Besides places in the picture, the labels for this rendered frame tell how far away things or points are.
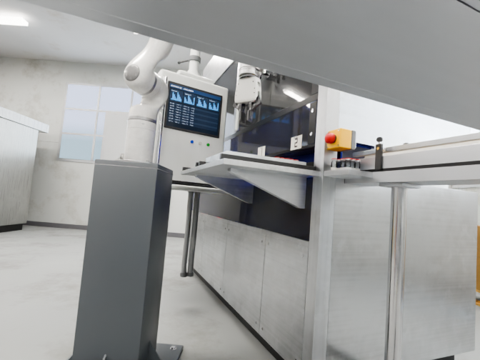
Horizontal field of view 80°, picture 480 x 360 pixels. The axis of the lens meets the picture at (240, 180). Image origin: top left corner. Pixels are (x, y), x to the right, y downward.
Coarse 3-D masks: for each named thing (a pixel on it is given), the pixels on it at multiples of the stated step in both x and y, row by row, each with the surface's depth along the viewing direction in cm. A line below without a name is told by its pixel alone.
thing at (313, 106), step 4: (312, 84) 123; (316, 84) 120; (312, 88) 123; (316, 88) 120; (312, 92) 122; (316, 92) 120; (312, 104) 121; (316, 104) 118; (312, 108) 121; (312, 112) 120; (312, 116) 120; (312, 120) 120; (312, 124) 119; (312, 128) 119; (312, 132) 119; (308, 136) 121; (312, 136) 119; (308, 140) 121; (312, 140) 118
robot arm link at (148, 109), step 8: (160, 80) 127; (160, 88) 127; (144, 96) 127; (152, 96) 128; (160, 96) 129; (136, 104) 121; (144, 104) 123; (152, 104) 126; (160, 104) 128; (136, 112) 120; (144, 112) 120; (152, 112) 123; (152, 120) 123
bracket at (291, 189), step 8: (232, 168) 106; (240, 176) 108; (248, 176) 109; (256, 176) 110; (264, 176) 112; (272, 176) 113; (280, 176) 114; (288, 176) 116; (296, 176) 117; (256, 184) 110; (264, 184) 111; (272, 184) 113; (280, 184) 114; (288, 184) 116; (296, 184) 117; (304, 184) 119; (272, 192) 113; (280, 192) 114; (288, 192) 116; (296, 192) 117; (304, 192) 119; (288, 200) 115; (296, 200) 117; (304, 200) 118; (304, 208) 118
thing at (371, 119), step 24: (216, 72) 259; (312, 96) 121; (360, 96) 119; (264, 120) 161; (360, 120) 119; (384, 120) 124; (408, 120) 130; (432, 120) 137; (312, 144) 118; (360, 144) 120; (384, 144) 124
